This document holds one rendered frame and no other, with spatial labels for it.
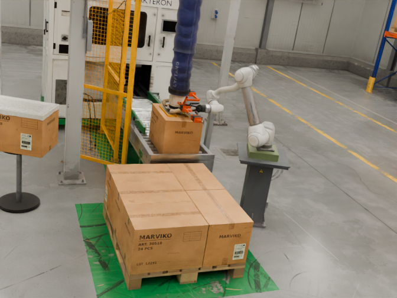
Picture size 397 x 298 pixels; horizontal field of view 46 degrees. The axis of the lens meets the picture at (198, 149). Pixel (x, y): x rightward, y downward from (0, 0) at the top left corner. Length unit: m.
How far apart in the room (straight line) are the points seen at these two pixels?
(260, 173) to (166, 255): 1.48
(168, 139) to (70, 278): 1.71
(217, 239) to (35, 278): 1.46
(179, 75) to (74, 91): 1.12
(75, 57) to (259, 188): 2.29
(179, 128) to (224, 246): 1.44
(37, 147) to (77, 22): 1.34
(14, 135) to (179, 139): 1.58
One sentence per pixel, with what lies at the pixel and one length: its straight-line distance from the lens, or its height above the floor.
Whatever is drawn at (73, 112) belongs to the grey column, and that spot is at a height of 0.81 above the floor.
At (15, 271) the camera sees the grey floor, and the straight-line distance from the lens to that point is 4.09.
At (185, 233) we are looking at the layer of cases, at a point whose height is 0.48.
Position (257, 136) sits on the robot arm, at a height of 1.02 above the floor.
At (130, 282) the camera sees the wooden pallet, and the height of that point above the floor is 0.07.
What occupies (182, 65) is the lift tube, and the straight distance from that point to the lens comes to 4.85.
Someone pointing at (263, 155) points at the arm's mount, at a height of 0.79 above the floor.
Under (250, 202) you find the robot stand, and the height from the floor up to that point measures 0.25.
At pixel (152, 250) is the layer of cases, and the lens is 3.73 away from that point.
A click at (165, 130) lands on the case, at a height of 0.85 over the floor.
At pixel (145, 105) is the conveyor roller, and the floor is 0.54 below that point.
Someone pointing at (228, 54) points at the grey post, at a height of 1.19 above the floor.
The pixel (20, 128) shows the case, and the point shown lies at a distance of 4.48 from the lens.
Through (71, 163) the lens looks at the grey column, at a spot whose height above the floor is 0.21.
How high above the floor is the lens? 2.39
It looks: 21 degrees down
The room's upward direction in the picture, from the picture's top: 8 degrees clockwise
